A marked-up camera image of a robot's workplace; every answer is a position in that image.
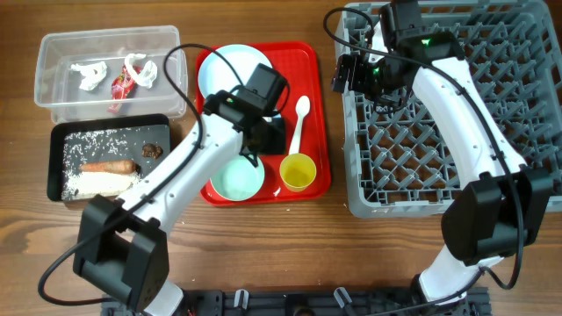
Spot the yellow plastic cup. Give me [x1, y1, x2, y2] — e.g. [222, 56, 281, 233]
[279, 154, 317, 192]

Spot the green small bowl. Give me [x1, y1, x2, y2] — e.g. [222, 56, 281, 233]
[210, 156, 265, 202]

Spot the brown food scrap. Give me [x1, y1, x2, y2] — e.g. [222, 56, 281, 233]
[141, 143, 163, 160]

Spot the white napkin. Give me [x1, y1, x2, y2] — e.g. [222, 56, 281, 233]
[124, 54, 158, 89]
[70, 61, 107, 91]

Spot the red strawberry wrapper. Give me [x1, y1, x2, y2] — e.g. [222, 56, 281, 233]
[108, 66, 136, 114]

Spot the white rice pile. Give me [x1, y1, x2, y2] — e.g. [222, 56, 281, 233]
[61, 129, 170, 201]

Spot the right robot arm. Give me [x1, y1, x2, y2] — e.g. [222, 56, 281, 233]
[331, 1, 553, 310]

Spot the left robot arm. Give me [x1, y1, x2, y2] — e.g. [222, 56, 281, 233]
[38, 64, 290, 315]

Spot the grey dishwasher rack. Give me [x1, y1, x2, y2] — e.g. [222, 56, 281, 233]
[342, 1, 561, 218]

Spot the black waste tray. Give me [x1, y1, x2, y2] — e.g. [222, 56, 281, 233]
[47, 114, 172, 202]

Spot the white plastic spoon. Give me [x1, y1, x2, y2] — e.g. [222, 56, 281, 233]
[288, 96, 311, 154]

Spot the red serving tray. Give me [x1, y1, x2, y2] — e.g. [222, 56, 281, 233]
[239, 41, 332, 205]

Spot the large light blue plate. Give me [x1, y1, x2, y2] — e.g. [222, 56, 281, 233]
[198, 44, 272, 105]

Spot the clear plastic bin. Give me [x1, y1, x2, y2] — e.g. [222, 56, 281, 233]
[34, 25, 188, 124]

